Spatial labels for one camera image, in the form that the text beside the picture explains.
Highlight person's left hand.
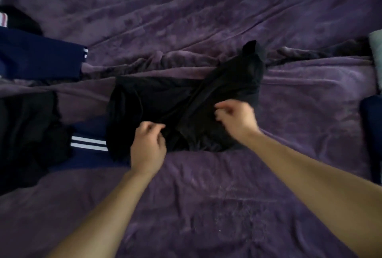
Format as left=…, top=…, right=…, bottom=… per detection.
left=130, top=121, right=167, bottom=176

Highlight person's right hand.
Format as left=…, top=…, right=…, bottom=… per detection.
left=214, top=99, right=261, bottom=142

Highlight black garment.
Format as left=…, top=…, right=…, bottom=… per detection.
left=106, top=40, right=267, bottom=163

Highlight person's right forearm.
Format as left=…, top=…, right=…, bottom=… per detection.
left=239, top=130, right=382, bottom=258

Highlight person's left forearm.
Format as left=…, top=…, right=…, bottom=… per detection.
left=45, top=169, right=153, bottom=258

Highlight navy striped track pants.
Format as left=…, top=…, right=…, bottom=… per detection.
left=49, top=116, right=126, bottom=172

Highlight purple fleece blanket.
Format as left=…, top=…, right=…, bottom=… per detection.
left=0, top=0, right=382, bottom=258

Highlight black crumpled clothing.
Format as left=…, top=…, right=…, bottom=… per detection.
left=0, top=89, right=73, bottom=196

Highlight navy striped track jacket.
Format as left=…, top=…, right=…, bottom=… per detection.
left=0, top=26, right=89, bottom=81

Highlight dark navy garment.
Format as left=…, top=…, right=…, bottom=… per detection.
left=359, top=95, right=382, bottom=185

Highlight light teal cloth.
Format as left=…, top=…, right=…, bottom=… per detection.
left=368, top=30, right=382, bottom=90

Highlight black cloth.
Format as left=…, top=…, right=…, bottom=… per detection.
left=0, top=5, right=44, bottom=36

